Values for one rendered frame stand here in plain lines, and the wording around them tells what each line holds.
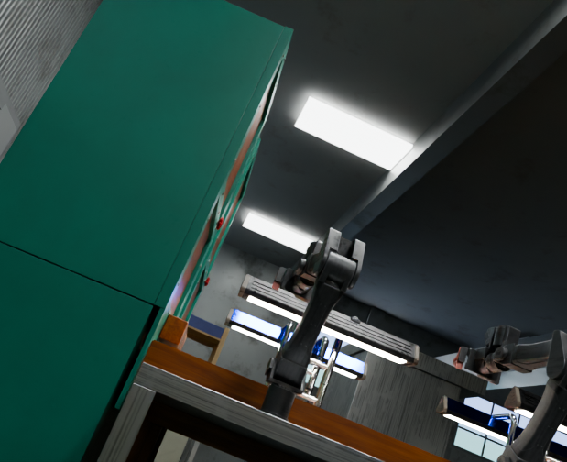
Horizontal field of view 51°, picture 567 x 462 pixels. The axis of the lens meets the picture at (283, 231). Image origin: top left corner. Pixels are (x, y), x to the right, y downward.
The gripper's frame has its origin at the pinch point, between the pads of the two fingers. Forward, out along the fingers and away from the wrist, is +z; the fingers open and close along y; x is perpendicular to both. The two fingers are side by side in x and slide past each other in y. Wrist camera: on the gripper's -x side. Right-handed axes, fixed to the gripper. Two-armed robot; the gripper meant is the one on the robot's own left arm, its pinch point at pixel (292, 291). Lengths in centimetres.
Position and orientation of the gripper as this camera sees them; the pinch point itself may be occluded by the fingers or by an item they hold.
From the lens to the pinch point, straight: 180.8
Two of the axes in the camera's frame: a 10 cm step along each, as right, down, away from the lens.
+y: -9.1, -4.0, -0.9
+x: -3.5, 8.6, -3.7
